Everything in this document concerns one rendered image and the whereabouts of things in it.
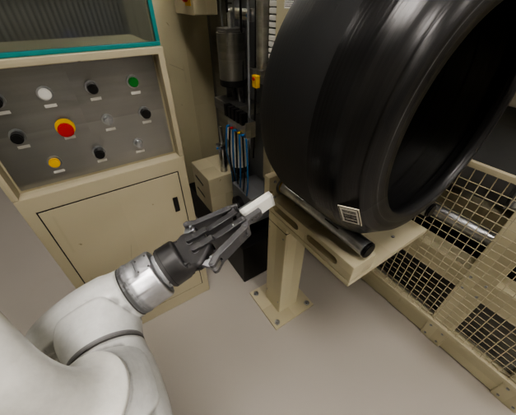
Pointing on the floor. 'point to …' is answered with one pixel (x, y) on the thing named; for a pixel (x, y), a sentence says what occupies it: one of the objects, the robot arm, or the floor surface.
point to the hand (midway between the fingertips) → (258, 207)
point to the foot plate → (281, 310)
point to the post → (282, 243)
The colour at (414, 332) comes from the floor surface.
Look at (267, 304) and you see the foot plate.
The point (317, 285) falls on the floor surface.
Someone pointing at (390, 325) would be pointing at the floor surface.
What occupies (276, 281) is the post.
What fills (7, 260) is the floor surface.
